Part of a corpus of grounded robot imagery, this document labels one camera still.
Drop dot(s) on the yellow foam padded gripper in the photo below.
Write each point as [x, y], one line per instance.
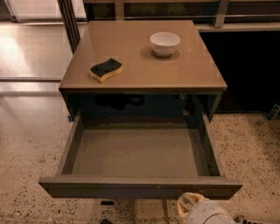
[206, 212]

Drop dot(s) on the grey top drawer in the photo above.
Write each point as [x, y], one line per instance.
[160, 159]

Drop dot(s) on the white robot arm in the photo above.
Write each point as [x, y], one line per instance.
[216, 214]

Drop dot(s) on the brown drawer cabinet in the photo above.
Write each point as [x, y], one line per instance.
[184, 85]

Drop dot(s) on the small grey floor object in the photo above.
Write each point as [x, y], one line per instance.
[273, 112]

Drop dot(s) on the yellow green scrub sponge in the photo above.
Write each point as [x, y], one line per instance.
[106, 70]

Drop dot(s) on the white ceramic bowl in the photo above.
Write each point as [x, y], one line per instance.
[164, 43]

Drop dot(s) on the metal window railing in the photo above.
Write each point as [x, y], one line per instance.
[206, 12]

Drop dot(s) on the dark vertical metal post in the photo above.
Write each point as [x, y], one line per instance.
[67, 13]

